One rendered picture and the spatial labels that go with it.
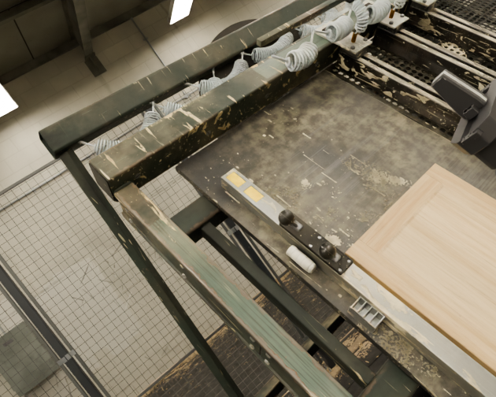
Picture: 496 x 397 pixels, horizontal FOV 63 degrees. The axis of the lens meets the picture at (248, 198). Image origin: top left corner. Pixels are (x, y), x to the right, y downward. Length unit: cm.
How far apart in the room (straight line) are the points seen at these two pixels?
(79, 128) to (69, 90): 436
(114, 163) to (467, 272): 93
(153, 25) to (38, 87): 178
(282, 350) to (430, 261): 45
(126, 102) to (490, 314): 137
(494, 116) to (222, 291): 65
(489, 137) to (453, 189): 76
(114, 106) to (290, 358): 115
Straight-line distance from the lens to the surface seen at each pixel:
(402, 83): 149
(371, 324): 98
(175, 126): 120
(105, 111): 166
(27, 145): 585
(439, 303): 107
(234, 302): 93
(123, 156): 115
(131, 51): 617
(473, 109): 56
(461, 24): 193
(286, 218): 92
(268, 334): 91
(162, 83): 174
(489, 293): 114
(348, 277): 100
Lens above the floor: 170
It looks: 5 degrees down
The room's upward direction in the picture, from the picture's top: 35 degrees counter-clockwise
